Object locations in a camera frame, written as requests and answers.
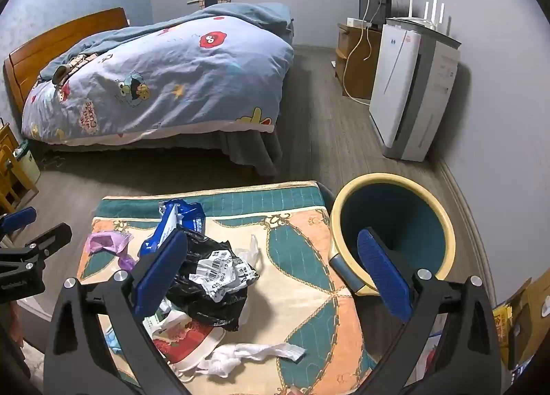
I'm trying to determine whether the patterned teal orange mat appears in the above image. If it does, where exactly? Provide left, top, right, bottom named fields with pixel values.
left=77, top=181, right=379, bottom=395

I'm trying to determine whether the cardboard box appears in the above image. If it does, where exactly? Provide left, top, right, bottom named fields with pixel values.
left=507, top=277, right=550, bottom=372

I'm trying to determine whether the white air purifier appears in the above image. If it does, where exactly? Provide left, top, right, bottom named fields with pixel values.
left=368, top=19, right=462, bottom=162

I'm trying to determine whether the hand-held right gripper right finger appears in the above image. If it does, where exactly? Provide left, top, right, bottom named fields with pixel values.
left=356, top=227, right=503, bottom=395

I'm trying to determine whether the wooden bed headboard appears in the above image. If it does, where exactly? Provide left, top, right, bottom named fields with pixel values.
left=3, top=7, right=130, bottom=116

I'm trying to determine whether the wooden television cabinet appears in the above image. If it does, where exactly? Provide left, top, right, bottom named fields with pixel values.
left=335, top=23, right=383, bottom=100

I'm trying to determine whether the crumpled white tissue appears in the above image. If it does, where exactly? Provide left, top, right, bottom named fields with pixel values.
left=189, top=342, right=307, bottom=378

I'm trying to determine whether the red white packet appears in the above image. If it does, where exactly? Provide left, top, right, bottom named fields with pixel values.
left=150, top=320, right=226, bottom=372

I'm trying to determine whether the white router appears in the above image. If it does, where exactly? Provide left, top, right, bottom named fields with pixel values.
left=387, top=0, right=452, bottom=32

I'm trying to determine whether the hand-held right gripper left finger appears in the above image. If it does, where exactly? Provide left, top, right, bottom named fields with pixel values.
left=43, top=229, right=192, bottom=395

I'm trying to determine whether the clear plastic film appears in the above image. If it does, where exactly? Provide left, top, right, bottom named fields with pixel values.
left=238, top=234, right=263, bottom=269

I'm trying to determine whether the plaid pillow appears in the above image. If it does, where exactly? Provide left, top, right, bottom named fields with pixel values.
left=54, top=51, right=97, bottom=86

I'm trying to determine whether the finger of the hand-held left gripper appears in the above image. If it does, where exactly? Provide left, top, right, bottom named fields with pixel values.
left=0, top=207, right=37, bottom=235
left=17, top=223, right=72, bottom=259

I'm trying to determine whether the black plastic bag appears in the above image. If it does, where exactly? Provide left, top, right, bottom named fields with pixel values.
left=165, top=225, right=259, bottom=332

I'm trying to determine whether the purple plastic wrapper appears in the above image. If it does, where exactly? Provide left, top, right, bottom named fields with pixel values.
left=85, top=229, right=138, bottom=273

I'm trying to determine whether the white bucket green lid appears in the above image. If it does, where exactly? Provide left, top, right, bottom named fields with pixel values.
left=13, top=139, right=41, bottom=183

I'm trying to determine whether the yellow packet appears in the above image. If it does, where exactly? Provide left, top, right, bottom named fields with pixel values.
left=492, top=305, right=514, bottom=338

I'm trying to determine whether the blue wipes packet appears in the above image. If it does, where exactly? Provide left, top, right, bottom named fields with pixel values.
left=138, top=199, right=206, bottom=258

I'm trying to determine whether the yellow rimmed teal trash bin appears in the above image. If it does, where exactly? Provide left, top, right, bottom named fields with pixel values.
left=329, top=173, right=456, bottom=297

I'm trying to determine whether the crumpled white label paper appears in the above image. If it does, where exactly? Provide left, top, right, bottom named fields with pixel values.
left=189, top=249, right=260, bottom=302

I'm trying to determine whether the white cable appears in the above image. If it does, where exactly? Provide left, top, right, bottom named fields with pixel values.
left=343, top=0, right=383, bottom=103

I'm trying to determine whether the wooden chair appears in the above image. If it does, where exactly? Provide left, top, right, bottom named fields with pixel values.
left=0, top=122, right=39, bottom=215

